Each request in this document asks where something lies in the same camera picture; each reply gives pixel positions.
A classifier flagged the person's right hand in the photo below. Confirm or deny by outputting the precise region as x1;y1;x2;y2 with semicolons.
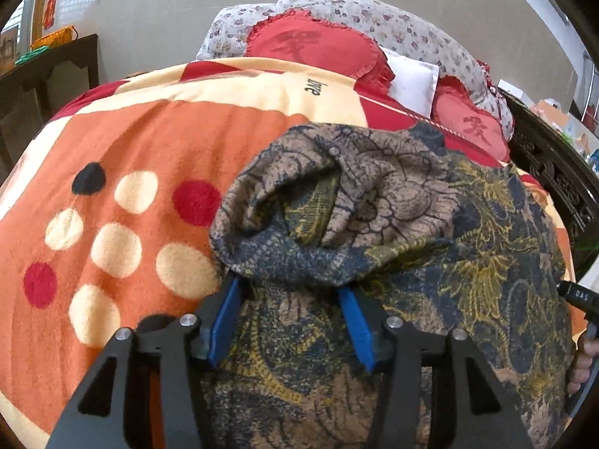
566;334;599;396

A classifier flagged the yellow basket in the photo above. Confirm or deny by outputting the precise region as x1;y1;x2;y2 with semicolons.
30;25;80;50

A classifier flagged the pile of colourful packets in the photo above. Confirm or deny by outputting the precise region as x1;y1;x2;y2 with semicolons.
531;98;599;174

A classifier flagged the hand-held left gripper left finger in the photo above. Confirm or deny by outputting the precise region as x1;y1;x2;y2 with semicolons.
44;275;244;449

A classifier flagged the dark wooden side table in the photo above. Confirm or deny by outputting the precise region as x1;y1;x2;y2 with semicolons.
0;34;100;169

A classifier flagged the orange red printed blanket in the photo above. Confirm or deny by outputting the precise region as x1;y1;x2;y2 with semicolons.
0;56;576;436

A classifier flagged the red heart-shaped pillow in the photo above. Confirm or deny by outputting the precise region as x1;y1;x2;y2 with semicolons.
244;9;396;94
431;76;512;162

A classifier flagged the white pillow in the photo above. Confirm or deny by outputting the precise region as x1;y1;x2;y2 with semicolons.
381;47;441;117

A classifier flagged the brown floral patterned shirt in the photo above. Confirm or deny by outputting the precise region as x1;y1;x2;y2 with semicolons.
208;122;578;449

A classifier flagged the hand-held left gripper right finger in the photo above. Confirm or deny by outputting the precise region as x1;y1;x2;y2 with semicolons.
337;286;534;449

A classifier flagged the chrome wire rack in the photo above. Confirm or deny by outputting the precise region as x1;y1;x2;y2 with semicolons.
571;51;599;132

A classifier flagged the green flat item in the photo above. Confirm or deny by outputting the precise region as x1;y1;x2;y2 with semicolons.
14;49;50;65

